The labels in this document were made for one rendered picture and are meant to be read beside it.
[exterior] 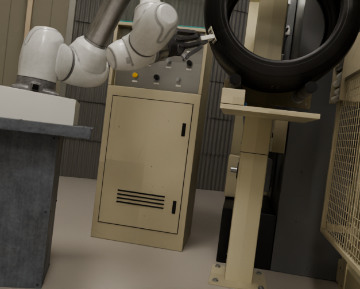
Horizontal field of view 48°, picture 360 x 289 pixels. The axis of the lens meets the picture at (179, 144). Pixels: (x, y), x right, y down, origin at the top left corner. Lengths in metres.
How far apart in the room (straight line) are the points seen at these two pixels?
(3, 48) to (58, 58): 3.37
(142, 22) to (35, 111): 0.61
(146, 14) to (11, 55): 3.93
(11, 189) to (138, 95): 0.99
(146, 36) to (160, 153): 1.19
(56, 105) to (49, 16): 3.53
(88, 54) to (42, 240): 0.78
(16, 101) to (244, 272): 1.25
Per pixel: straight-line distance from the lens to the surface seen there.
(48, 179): 1.66
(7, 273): 1.77
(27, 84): 1.71
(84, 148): 4.88
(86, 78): 1.83
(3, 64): 5.07
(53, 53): 1.72
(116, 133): 2.38
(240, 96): 1.56
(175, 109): 2.30
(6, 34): 5.12
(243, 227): 1.96
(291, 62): 1.57
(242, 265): 2.01
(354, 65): 1.94
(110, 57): 1.33
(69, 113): 1.60
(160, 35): 1.21
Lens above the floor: 0.68
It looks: 2 degrees down
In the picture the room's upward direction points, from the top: 7 degrees clockwise
